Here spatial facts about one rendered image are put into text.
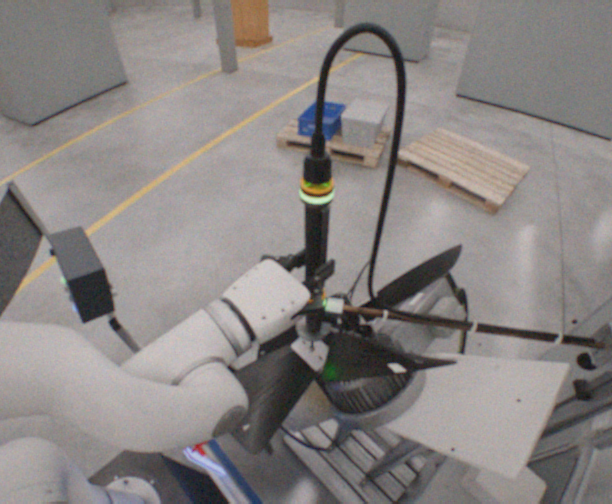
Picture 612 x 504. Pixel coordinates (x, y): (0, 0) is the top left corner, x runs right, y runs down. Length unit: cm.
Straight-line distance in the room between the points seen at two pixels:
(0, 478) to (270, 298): 52
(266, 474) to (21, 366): 167
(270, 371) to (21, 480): 49
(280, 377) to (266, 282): 34
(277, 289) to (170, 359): 17
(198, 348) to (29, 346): 18
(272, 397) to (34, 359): 52
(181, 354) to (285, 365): 40
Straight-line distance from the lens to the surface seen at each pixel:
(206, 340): 42
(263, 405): 75
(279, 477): 191
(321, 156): 38
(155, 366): 42
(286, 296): 45
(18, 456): 72
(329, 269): 50
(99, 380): 34
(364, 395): 81
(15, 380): 35
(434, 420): 76
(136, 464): 106
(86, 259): 110
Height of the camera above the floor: 190
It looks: 47 degrees down
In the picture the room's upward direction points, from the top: straight up
